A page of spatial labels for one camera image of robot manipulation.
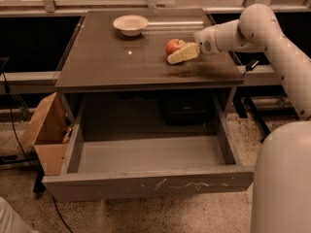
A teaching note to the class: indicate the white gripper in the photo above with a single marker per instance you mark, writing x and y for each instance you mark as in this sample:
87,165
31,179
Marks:
204,40

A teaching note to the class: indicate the red apple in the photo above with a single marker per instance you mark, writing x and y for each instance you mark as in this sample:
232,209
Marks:
173,45

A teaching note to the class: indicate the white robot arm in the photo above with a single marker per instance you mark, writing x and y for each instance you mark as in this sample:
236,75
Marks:
281,201

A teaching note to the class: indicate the grey cabinet with glass top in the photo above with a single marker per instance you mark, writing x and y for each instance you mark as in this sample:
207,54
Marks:
102,59

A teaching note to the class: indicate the open grey top drawer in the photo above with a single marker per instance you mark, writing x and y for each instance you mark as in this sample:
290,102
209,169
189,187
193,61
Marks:
123,149

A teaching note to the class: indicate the small black device on ledge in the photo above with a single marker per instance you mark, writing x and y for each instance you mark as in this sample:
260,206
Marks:
251,65

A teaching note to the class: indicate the black box under cabinet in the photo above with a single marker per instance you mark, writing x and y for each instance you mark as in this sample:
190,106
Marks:
182,109

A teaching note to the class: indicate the white bowl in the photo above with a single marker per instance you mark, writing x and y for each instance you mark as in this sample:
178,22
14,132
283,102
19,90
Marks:
130,25

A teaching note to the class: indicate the brown cardboard box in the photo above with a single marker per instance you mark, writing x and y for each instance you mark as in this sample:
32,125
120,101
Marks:
47,134

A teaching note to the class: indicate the white object bottom left corner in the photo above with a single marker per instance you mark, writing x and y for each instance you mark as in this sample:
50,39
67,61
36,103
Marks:
10,220

